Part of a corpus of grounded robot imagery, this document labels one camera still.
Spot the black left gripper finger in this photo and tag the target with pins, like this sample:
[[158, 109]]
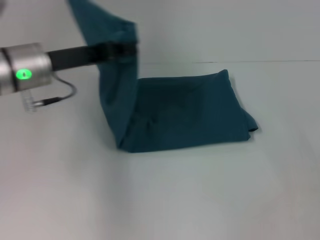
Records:
[[117, 51]]

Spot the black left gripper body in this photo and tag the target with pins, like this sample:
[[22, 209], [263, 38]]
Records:
[[72, 58]]

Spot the teal blue t-shirt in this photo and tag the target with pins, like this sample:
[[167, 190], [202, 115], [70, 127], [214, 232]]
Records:
[[175, 107]]

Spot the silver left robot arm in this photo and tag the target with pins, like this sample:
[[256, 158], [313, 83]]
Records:
[[22, 68]]

